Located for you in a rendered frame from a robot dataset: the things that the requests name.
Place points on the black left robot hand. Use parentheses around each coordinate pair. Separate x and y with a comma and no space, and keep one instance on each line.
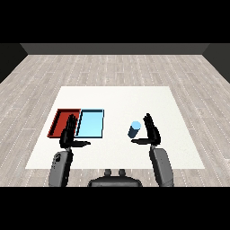
(66,137)

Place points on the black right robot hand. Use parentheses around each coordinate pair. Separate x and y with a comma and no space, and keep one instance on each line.
(154,135)

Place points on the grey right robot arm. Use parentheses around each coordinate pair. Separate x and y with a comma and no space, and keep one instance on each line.
(161,166)

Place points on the red shallow open box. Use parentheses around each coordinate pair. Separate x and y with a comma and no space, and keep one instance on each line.
(60,122)

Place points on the small blue can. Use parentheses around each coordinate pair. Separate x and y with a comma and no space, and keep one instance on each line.
(134,129)

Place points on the light blue shallow open box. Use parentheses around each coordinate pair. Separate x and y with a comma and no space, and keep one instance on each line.
(90,123)

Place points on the dark grey robot body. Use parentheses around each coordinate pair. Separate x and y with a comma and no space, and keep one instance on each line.
(114,180)

